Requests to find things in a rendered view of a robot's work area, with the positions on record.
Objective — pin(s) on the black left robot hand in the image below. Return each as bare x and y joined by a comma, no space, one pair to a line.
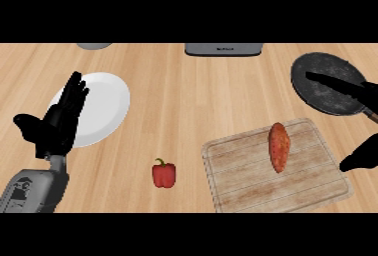
59,123

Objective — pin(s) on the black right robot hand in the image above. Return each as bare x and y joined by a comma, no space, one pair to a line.
362,93

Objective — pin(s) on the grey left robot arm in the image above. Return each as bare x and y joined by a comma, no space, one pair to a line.
34,190

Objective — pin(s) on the dark grey frying pan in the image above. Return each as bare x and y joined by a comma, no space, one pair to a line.
319,86

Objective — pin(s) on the orange sweet potato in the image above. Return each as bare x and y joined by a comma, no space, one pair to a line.
279,146

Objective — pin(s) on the wooden cutting board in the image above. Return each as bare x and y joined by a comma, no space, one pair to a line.
275,170

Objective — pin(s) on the white oval plate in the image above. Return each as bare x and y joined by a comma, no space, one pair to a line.
101,110

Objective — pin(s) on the grey round object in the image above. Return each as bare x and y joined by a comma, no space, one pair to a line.
95,46

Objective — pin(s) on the red bell pepper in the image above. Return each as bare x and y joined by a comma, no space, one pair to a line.
164,175

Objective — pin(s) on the grey rectangular appliance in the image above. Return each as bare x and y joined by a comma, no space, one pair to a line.
223,49

